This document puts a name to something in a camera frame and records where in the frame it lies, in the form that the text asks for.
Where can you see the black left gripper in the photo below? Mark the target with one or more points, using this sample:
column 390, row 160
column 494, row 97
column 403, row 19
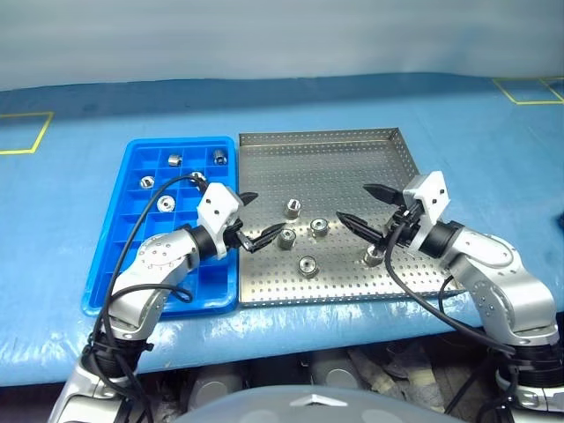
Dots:
column 235, row 241

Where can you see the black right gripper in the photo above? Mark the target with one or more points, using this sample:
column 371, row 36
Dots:
column 405, row 224

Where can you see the metal nut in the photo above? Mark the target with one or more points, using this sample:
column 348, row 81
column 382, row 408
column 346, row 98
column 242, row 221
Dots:
column 318, row 226
column 146, row 181
column 166, row 203
column 307, row 265
column 174, row 160
column 219, row 157
column 197, row 175
column 372, row 256
column 291, row 207
column 286, row 239

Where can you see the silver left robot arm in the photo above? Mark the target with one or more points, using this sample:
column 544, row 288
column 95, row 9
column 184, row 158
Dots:
column 150, row 269

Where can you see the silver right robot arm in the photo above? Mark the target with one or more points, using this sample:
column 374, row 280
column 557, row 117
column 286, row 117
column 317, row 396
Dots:
column 493, row 273

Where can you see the blue compartment tray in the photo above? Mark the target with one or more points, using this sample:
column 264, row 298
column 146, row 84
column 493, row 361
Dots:
column 132, row 207

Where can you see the perforated metal tray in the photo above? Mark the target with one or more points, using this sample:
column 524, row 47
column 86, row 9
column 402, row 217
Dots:
column 326, row 176

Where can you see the grey round canister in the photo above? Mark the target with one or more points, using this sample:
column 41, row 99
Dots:
column 210, row 390
column 333, row 372

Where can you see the crumpled grey cloth pile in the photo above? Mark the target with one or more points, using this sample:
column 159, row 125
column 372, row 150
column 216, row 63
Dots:
column 405, row 374

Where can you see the blue plastic table cover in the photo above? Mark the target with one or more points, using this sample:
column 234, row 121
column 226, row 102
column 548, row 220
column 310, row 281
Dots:
column 66, row 220

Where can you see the grey robot torso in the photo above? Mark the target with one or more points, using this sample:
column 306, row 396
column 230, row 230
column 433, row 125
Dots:
column 308, row 410

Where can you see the yellow tape square outline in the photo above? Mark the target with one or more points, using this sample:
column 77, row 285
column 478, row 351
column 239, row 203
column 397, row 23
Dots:
column 43, row 133

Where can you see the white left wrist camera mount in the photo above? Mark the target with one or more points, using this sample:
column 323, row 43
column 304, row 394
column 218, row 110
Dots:
column 216, row 207

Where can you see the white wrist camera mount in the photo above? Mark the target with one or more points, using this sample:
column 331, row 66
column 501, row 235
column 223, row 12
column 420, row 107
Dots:
column 429, row 194
column 216, row 207

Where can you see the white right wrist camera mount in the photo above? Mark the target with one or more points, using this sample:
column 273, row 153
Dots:
column 429, row 194

